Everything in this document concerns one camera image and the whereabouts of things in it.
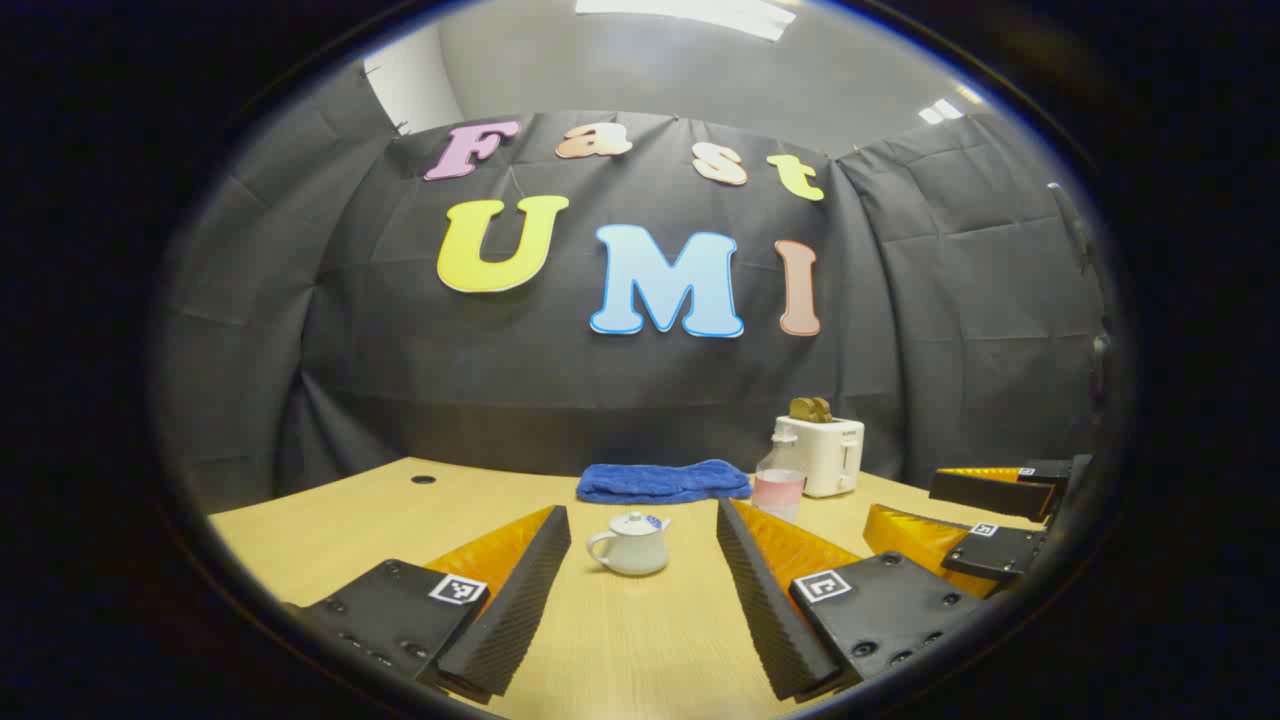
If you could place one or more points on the white teacup lid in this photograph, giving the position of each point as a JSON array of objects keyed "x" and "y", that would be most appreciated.
[{"x": 635, "y": 522}]

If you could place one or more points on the black backdrop cloth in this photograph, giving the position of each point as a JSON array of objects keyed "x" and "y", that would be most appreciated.
[{"x": 620, "y": 380}]

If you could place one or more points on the clear water bottle pink label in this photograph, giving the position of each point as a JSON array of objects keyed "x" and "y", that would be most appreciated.
[{"x": 778, "y": 490}]

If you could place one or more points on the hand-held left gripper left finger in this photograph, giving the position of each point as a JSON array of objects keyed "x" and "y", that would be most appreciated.
[{"x": 515, "y": 610}]

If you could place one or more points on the white toaster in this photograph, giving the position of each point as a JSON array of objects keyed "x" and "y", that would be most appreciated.
[{"x": 825, "y": 455}]

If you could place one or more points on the blue towel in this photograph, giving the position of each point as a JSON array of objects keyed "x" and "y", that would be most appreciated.
[{"x": 660, "y": 482}]

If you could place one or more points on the white teacup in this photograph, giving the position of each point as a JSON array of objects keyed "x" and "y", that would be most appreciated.
[{"x": 632, "y": 555}]

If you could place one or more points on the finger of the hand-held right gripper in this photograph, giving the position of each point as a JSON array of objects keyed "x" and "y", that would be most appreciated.
[
  {"x": 1000, "y": 555},
  {"x": 990, "y": 495}
]

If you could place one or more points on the brown toast slice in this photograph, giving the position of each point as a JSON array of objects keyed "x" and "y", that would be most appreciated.
[
  {"x": 823, "y": 410},
  {"x": 802, "y": 409}
]

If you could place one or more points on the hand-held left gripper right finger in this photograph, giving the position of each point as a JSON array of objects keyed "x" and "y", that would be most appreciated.
[{"x": 765, "y": 610}]

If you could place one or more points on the ceiling light panel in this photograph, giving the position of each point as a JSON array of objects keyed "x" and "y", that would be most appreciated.
[{"x": 941, "y": 111}]

